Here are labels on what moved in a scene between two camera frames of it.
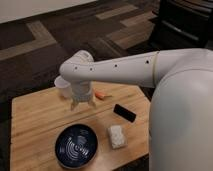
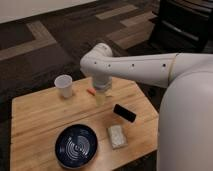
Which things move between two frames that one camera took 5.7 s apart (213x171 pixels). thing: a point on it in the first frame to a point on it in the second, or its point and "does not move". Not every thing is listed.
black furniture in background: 183,24 does not move
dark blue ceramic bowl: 76,146 does not move
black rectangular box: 124,113 does not move
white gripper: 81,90 to 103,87
